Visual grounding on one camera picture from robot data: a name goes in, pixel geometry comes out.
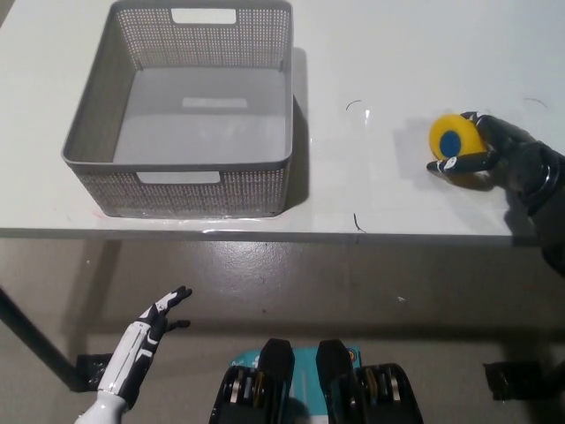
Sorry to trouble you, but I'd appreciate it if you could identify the grey perforated plastic basket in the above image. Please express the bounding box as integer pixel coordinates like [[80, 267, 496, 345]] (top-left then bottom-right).
[[60, 0, 296, 220]]

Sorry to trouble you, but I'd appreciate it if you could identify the black metal table leg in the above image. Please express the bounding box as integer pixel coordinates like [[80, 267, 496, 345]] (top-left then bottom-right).
[[0, 285, 86, 393]]

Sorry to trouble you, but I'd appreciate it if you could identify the black floor tape patch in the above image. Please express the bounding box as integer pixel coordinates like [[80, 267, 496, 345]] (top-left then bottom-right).
[[482, 360, 546, 401], [75, 352, 118, 392]]

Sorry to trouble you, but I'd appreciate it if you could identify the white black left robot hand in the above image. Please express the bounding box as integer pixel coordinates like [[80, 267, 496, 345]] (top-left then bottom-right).
[[97, 285, 193, 402]]

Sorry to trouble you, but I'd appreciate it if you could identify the yellow rubber duck toy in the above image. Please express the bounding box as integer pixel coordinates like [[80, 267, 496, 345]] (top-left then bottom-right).
[[430, 113, 490, 166]]

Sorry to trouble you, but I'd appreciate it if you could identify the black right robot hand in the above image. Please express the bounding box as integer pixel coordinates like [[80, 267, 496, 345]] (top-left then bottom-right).
[[425, 110, 555, 196]]

